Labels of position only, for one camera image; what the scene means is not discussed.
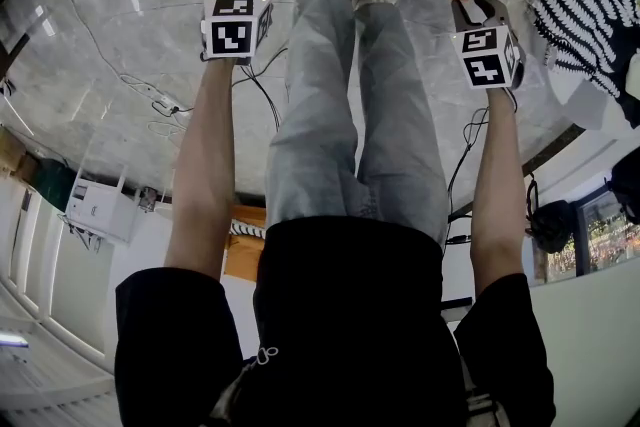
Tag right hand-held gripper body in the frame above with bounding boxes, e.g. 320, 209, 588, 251
450, 17, 526, 91

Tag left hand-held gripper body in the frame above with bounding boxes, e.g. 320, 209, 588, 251
199, 0, 275, 67

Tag person's left forearm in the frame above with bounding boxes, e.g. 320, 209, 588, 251
163, 56, 237, 282

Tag person's right forearm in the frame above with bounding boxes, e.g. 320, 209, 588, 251
468, 86, 530, 300

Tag black and white striped cloth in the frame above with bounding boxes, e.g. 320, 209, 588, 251
523, 0, 640, 130

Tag person's light blue jeans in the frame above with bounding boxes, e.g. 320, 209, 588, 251
263, 0, 450, 247

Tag black bag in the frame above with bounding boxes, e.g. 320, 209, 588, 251
523, 178, 577, 255

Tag dark framed window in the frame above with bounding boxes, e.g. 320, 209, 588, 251
530, 188, 640, 285

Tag white cabinet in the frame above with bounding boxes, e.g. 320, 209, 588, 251
63, 163, 140, 247

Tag cardboard box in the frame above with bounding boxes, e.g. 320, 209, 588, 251
0, 128, 40, 182

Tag person's black shirt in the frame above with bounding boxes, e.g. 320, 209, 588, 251
113, 214, 557, 427

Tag black cable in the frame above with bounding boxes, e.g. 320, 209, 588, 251
231, 45, 292, 133
444, 106, 491, 246

